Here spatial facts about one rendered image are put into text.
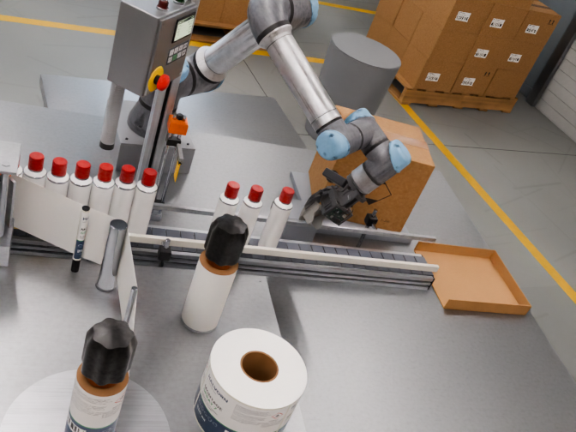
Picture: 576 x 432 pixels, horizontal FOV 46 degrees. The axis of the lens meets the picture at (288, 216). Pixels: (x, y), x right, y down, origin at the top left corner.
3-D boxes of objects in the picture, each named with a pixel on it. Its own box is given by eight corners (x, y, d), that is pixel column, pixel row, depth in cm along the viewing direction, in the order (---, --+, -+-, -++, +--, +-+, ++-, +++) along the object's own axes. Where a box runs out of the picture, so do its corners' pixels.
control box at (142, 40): (105, 80, 152) (120, -1, 141) (146, 59, 166) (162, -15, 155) (144, 99, 150) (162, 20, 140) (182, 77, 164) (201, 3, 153)
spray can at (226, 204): (206, 250, 180) (225, 189, 169) (203, 237, 184) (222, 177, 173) (225, 252, 182) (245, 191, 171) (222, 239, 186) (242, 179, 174)
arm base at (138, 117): (130, 137, 202) (137, 110, 196) (123, 108, 212) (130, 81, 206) (179, 143, 208) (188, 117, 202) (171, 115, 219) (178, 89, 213)
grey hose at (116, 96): (99, 149, 167) (113, 73, 155) (99, 141, 170) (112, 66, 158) (114, 151, 168) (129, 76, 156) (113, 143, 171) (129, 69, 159)
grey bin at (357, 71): (315, 153, 424) (351, 63, 389) (289, 113, 455) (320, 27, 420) (375, 156, 445) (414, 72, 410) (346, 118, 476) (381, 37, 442)
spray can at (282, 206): (259, 253, 186) (281, 195, 175) (255, 241, 190) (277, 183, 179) (276, 255, 188) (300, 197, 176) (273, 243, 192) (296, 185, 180)
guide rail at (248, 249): (59, 234, 165) (60, 228, 164) (59, 231, 166) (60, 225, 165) (436, 272, 203) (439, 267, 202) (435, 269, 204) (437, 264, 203)
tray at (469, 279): (443, 309, 201) (449, 299, 199) (413, 249, 221) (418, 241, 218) (525, 315, 212) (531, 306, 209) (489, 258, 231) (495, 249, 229)
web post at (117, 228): (95, 291, 157) (108, 230, 146) (95, 278, 160) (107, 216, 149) (115, 293, 158) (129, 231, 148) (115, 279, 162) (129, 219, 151)
